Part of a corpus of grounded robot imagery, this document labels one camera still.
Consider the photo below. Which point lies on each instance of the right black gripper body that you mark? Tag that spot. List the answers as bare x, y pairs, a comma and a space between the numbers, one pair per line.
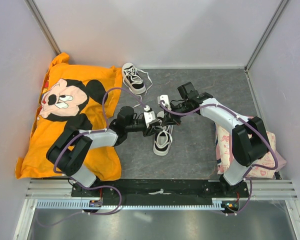
176, 118

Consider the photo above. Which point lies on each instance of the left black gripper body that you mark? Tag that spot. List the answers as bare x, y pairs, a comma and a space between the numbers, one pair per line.
147, 132

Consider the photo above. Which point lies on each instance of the black white sneaker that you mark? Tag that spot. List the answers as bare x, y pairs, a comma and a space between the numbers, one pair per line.
163, 141
134, 81

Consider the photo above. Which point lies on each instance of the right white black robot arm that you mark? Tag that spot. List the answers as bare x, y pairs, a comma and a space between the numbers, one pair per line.
249, 137

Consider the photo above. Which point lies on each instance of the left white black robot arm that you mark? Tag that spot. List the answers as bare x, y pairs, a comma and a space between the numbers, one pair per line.
95, 140

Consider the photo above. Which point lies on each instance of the pink printed cloth bag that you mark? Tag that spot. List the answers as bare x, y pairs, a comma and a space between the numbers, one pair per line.
224, 155

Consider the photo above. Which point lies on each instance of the white tape scrap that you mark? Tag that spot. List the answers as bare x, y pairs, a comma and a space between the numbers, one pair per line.
159, 192

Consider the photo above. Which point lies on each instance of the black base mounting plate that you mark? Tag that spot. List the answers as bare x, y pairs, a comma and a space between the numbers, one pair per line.
173, 192

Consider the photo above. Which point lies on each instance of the orange cartoon mouse cloth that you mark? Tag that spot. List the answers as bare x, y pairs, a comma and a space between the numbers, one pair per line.
74, 98

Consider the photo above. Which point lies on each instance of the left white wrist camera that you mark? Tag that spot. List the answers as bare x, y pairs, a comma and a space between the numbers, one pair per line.
150, 117

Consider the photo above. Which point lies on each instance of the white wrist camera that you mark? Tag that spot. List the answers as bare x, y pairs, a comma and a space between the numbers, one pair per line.
163, 100
150, 117

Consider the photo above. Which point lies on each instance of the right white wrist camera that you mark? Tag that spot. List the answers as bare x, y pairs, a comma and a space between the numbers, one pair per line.
163, 100

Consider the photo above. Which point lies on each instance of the grey slotted cable duct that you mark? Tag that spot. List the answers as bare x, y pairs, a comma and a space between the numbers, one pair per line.
77, 204

